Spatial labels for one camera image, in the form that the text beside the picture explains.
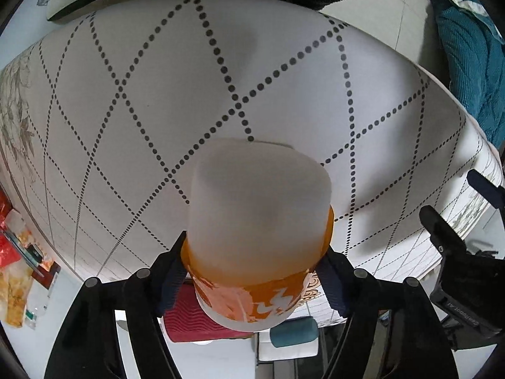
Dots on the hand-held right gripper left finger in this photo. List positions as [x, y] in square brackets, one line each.
[169, 286]

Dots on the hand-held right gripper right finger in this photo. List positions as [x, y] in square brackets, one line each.
[333, 286]

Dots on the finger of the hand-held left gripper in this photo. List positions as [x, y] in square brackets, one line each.
[487, 189]
[440, 227]

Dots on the white cup with orange band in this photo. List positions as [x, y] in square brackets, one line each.
[256, 205]

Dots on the red wavy cushion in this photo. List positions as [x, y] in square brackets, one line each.
[189, 327]

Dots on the teal cylindrical cushion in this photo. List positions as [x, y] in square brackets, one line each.
[294, 333]

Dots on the white stool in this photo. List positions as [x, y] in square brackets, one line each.
[288, 355]

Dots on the clear plastic bottle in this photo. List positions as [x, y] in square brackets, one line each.
[39, 300]

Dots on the yellow snack packet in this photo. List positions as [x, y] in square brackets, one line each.
[14, 296]

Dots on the red plastic packet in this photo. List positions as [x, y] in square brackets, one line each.
[7, 244]

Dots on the white dotted round table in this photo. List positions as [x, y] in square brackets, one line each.
[158, 87]

